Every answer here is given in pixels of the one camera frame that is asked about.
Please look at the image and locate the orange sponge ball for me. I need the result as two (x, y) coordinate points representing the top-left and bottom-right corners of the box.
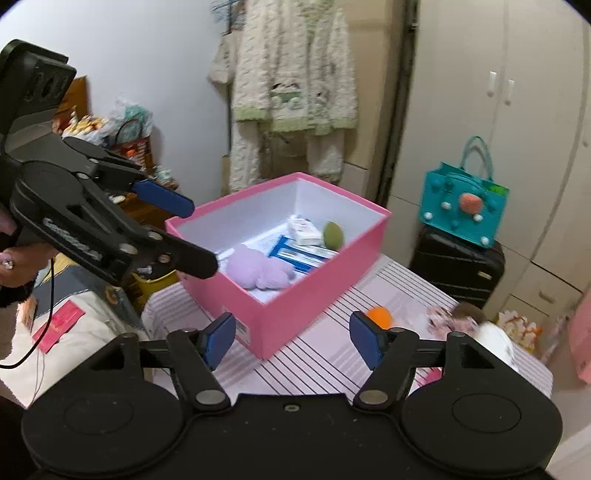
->
(366, 306), (394, 330)

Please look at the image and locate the pink floral fabric scrunchie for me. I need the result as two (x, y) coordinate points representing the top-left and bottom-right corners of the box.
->
(427, 302), (484, 340)

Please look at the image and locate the purple plush toy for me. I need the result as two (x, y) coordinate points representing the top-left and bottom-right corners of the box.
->
(225, 245), (296, 290)

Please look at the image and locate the person's left hand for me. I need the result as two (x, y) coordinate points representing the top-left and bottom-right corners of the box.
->
(0, 214), (59, 289)

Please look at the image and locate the brown patterned handbag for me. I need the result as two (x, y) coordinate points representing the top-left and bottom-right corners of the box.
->
(111, 118), (155, 175)

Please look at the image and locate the pink storage box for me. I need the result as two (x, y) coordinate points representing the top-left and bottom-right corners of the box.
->
(166, 173), (391, 360)

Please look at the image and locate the flower bouquet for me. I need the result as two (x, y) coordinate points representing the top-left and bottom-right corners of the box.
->
(52, 107), (114, 145)

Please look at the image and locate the white plush toy with glasses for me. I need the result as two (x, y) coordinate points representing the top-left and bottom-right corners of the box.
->
(452, 302), (519, 372)

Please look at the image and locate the pink booklet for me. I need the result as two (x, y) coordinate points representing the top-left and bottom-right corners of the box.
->
(32, 300), (85, 354)

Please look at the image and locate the black suitcase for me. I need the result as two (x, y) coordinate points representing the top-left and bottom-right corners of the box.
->
(409, 225), (506, 309)

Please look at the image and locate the wooden nightstand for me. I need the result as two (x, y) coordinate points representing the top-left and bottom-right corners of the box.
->
(52, 77), (193, 229)

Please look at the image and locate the blue wipes packet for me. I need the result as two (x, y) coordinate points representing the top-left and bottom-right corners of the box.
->
(269, 235), (338, 274)

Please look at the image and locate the white tissue packet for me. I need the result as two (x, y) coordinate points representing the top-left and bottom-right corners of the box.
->
(287, 215), (324, 246)

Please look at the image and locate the green egg sponge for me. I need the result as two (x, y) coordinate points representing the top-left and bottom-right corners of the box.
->
(322, 221), (345, 251)

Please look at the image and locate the teal tote bag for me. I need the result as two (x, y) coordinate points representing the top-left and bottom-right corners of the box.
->
(419, 136), (510, 249)

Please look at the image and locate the cream knitted cardigan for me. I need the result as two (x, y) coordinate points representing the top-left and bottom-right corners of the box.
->
(208, 1), (358, 192)

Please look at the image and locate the pink paper bag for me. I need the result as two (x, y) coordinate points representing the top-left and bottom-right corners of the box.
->
(568, 305), (591, 384)

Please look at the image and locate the beige wardrobe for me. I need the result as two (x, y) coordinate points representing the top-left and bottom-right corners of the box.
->
(384, 1), (590, 323)

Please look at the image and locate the black cable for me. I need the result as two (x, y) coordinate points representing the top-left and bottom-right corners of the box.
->
(0, 255), (56, 370)

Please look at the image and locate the black camera mount box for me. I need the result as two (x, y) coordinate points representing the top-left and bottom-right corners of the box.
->
(0, 40), (76, 136)

